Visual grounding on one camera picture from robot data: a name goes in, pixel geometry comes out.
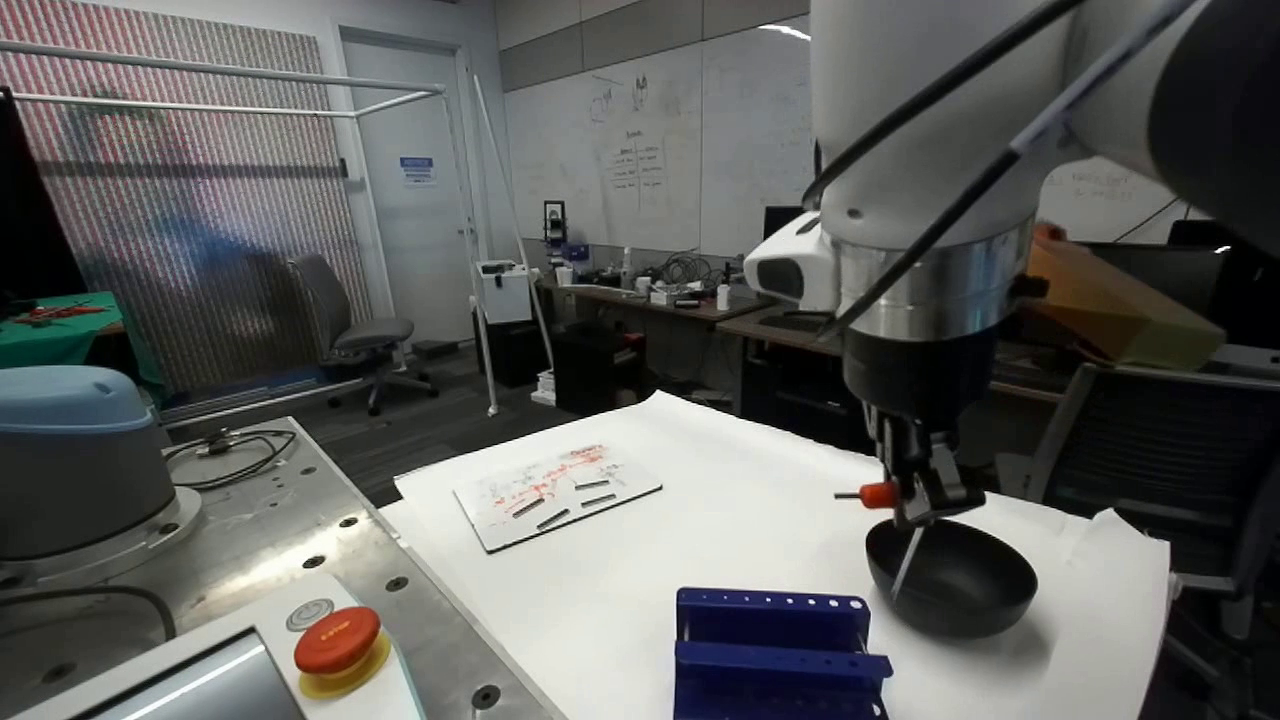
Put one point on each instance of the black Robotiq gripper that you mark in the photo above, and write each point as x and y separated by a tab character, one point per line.
920	383

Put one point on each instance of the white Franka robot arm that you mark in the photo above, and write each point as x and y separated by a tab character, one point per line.
934	132

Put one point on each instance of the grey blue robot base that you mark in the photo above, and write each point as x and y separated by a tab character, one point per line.
66	453

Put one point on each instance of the black bowl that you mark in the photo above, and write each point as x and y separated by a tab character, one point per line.
965	584

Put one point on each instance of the white table cloth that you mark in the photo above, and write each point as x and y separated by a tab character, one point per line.
721	520

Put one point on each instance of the grey mesh chair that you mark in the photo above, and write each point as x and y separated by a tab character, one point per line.
1161	441

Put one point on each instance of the blue tool rack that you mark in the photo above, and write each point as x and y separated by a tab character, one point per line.
774	663

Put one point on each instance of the white cup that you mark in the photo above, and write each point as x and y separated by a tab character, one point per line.
727	296

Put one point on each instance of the wooden desk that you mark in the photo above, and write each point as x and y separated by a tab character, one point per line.
692	314

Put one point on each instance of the black desk monitor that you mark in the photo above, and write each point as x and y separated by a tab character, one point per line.
783	221

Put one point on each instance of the black cabinet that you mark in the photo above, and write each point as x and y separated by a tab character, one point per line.
600	366

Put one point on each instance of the clear bottle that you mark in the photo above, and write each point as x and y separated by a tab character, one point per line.
626	266

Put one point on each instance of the printed paper sheet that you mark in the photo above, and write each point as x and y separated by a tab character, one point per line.
547	499

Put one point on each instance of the white box appliance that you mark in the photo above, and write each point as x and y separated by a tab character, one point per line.
502	289

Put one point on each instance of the white door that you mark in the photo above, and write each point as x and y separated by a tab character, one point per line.
415	242

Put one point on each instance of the grey office chair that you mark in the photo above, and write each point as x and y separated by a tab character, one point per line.
354	325

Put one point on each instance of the blue door sign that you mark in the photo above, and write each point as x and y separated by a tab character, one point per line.
419	171

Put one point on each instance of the red emergency stop button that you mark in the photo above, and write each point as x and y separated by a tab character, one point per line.
337	636

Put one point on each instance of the small grey round button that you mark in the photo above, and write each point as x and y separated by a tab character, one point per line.
308	614

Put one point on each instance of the white control box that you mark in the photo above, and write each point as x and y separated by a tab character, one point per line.
226	683

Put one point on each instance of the green table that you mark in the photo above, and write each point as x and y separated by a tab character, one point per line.
62	332

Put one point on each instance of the wall mounted device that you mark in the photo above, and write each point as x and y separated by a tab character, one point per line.
552	221

